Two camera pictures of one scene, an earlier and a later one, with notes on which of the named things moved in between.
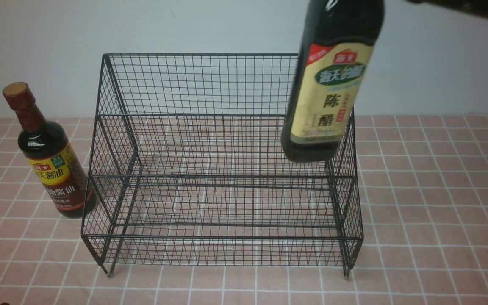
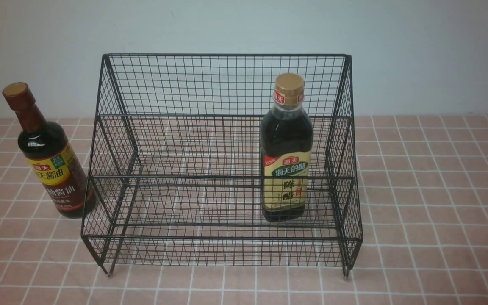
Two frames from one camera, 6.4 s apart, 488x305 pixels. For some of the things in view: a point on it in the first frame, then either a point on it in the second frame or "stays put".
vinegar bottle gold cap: [337, 41] → [286, 150]
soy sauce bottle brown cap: [51, 156] stays put
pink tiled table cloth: [412, 209] stays put
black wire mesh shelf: [189, 170] stays put
